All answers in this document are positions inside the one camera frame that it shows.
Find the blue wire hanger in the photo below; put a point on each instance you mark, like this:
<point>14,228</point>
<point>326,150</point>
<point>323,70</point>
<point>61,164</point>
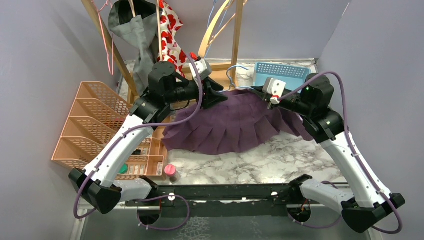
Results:
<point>232,84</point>
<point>214,25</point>

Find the blue plastic basket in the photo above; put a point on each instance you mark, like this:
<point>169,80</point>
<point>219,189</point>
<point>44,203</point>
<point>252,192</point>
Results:
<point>293,76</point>

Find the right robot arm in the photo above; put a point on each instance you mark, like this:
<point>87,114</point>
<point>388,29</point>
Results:
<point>372,204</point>

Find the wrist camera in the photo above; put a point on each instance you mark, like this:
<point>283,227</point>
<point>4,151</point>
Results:
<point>201,65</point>
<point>275,88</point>

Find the purple cloth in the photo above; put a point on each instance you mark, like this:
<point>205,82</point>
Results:
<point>239,124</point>

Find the wooden hanger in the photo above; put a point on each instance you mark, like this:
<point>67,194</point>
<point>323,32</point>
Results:
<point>237,17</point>
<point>132,7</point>
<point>158,16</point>

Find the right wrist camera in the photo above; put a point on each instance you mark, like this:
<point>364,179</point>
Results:
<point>275,88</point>

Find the pink capped bottle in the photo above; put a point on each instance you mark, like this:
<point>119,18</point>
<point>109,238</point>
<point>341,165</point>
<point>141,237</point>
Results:
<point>171,172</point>

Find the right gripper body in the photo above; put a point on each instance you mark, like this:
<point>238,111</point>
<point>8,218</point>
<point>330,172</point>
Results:
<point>294,102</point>

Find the grey skirt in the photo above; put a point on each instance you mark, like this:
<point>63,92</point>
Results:
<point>140,30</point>

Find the red poppy print cloth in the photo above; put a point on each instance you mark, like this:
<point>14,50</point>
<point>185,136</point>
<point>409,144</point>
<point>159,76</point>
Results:
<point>170,24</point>

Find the peach compartment tray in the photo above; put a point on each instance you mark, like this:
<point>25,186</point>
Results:
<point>149,159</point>

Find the pink wire hanger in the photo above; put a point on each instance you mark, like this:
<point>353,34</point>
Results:
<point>108,41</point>

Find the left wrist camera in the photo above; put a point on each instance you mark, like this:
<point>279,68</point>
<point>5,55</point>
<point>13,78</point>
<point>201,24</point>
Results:
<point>201,65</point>

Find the peach plastic file organizer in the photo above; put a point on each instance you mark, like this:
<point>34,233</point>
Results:
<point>97,113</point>

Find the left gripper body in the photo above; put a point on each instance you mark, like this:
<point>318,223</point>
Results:
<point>195,91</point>

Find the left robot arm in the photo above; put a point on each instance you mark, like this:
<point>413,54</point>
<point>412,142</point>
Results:
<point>96,183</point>

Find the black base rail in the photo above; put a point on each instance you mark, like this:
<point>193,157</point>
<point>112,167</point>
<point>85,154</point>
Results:
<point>220,200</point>

